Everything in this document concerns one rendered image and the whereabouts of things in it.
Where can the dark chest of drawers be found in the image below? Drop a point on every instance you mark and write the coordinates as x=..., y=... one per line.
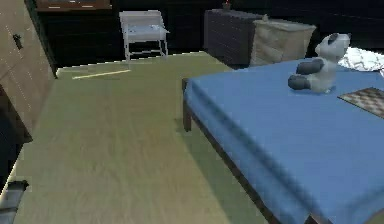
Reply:
x=228, y=36

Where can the white chair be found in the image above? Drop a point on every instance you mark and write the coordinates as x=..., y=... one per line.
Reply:
x=144, y=31

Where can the white panda plush toy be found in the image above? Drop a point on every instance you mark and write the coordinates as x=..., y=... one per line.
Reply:
x=321, y=68

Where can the beige laundry basket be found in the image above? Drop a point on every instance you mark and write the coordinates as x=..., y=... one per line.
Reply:
x=278, y=43

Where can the brown checkered board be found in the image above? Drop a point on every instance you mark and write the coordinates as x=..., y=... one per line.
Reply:
x=366, y=99

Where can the blue bed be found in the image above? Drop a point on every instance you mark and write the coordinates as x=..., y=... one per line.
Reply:
x=290, y=140

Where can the white patterned pillow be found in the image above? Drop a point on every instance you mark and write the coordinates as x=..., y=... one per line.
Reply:
x=361, y=60

